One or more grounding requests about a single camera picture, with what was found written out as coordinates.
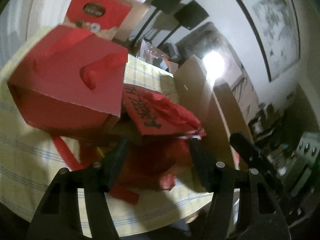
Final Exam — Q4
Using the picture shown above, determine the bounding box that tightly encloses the red Ferrero Collection paper bag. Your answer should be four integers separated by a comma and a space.
63, 0, 132, 40

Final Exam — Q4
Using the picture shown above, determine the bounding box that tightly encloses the large open cardboard box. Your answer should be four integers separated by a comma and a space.
174, 55, 253, 171

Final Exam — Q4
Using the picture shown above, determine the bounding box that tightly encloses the yellow plaid bed sheet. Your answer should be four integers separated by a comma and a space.
1, 27, 212, 237

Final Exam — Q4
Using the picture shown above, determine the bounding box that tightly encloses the framed ink painting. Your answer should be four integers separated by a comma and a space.
236, 0, 300, 82

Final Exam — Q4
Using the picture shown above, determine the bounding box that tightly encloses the brown cardboard box on floor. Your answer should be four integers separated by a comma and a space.
114, 0, 150, 42

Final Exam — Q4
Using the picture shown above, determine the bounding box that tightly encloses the right black speaker on stand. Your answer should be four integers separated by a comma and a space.
157, 0, 209, 48

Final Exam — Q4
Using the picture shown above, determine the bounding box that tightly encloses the red foil gift bag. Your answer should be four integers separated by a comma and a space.
48, 84, 205, 204

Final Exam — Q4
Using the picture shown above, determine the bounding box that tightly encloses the red gift box with ribbon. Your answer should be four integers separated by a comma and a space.
6, 24, 129, 140

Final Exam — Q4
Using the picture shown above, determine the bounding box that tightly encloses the clear plastic bag of items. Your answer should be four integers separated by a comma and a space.
136, 40, 179, 74

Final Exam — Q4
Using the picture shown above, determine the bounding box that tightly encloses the white curtain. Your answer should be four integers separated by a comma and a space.
1, 0, 72, 67

